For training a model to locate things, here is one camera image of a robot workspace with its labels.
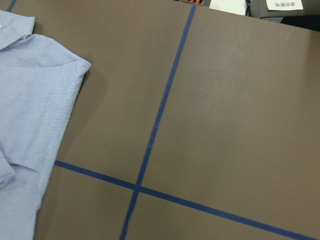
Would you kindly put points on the light blue striped shirt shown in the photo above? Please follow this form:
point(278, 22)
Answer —
point(39, 83)

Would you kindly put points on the near orange circuit board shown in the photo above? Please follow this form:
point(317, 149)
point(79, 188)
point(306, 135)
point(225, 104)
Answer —
point(194, 2)

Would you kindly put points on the black label printer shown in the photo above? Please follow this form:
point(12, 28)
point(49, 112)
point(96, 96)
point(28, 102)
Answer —
point(298, 13)

